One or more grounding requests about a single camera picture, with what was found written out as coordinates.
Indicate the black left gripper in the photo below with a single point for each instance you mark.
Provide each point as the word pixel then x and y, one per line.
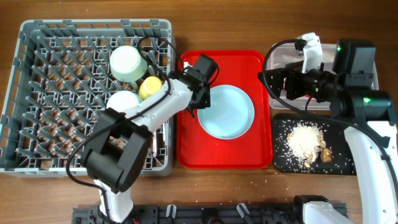
pixel 206 102

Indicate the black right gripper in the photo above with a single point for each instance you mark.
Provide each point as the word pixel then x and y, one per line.
pixel 292 73

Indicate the light blue plate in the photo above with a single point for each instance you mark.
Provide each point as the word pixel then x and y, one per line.
pixel 230 115

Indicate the yellow plastic cup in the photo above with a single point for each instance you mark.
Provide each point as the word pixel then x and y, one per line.
pixel 149 86

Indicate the rice and food scraps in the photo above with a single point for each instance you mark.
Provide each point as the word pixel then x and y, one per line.
pixel 306 145

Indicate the mint green food bowl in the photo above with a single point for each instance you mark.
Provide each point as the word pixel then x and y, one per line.
pixel 126 64

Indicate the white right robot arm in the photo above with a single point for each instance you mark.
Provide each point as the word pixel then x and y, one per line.
pixel 368 115

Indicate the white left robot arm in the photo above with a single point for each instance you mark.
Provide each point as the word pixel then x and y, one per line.
pixel 115 153

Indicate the black waste tray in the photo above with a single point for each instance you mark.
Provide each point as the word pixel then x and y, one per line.
pixel 342 161

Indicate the grey dishwasher rack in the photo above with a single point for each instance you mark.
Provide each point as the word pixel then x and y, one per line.
pixel 61 81

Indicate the clear plastic bin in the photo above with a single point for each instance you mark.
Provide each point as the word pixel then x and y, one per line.
pixel 286 54

